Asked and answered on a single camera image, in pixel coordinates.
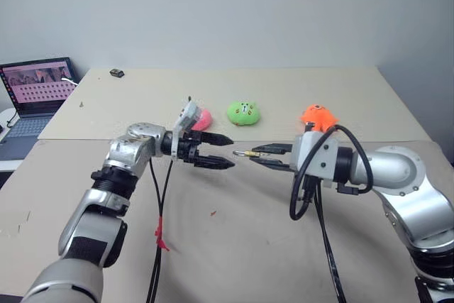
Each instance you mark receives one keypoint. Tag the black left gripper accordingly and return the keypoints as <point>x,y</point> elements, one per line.
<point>188,148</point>

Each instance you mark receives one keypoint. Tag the pink plush toy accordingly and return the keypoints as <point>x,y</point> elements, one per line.
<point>204,120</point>

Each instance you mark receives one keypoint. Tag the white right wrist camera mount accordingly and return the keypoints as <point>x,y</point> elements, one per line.
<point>315,155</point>

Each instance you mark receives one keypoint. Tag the small black box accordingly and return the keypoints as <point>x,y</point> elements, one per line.
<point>116,72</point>

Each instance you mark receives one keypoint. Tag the green plush toy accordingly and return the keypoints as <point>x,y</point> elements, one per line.
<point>244,113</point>

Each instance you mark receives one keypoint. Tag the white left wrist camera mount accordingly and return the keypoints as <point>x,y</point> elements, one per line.
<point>187,115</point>

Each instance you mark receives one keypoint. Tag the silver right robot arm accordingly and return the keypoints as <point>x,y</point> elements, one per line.
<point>408,189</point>

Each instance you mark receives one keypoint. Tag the orange plush toy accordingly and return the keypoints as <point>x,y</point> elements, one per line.
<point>319,115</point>

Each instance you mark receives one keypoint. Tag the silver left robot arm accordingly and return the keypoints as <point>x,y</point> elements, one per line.
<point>136,148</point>

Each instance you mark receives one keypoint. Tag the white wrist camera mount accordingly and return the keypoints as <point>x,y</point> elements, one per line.
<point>187,115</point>
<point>315,155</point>

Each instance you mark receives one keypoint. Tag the small brass padlock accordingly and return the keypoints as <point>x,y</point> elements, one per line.
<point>250,154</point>

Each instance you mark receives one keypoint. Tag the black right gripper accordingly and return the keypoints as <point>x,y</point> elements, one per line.
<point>290,158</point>

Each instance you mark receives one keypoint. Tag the open grey laptop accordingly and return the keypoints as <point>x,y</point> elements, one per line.
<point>33,104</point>

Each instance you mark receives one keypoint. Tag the red tape strip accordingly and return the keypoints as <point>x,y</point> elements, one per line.
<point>161,233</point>

